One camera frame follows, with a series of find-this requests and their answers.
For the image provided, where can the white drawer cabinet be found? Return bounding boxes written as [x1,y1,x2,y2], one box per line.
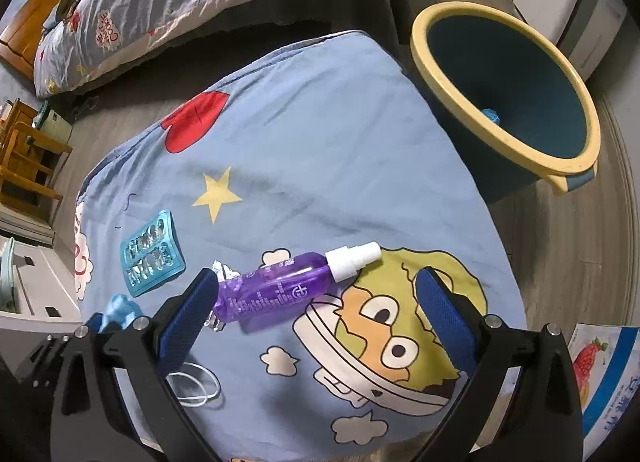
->
[0,237,84,324]

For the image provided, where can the blue face mask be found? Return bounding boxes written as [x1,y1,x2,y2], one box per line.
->
[97,294,224,409]

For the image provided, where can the white air purifier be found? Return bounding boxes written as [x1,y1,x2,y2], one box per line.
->
[515,0,629,84]

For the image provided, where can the blue cartoon printed blanket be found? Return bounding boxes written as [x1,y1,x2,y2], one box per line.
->
[34,0,407,96]

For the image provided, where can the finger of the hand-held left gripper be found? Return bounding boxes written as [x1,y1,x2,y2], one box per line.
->
[17,313,107,393]

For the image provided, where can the wooden chair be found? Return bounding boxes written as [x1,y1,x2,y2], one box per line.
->
[0,98,74,229]

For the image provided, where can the pale green box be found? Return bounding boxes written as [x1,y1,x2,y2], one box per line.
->
[32,101,74,144]

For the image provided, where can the teal blister tray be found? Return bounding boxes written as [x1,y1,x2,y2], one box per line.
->
[119,210,187,298]

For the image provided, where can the printed cardboard box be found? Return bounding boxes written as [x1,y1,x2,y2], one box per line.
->
[567,323,640,462]

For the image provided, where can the wooden headboard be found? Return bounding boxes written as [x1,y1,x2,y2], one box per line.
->
[0,0,119,79]

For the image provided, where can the purple spray bottle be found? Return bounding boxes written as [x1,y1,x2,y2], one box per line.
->
[212,241,384,334]

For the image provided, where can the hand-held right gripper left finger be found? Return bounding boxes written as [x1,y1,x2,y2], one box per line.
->
[59,268,223,462]

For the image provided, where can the mint green container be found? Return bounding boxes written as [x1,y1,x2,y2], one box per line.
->
[0,237,21,316]

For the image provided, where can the grey bed sheet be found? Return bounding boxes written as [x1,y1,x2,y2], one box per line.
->
[50,0,402,118]

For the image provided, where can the blue bin with yellow rim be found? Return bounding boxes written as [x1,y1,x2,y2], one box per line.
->
[410,1,601,206]

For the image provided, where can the blue cartoon cloth table cover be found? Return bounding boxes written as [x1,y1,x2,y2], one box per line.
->
[74,30,527,462]

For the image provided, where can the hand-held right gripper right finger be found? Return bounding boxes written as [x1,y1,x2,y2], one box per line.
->
[414,265,587,462]

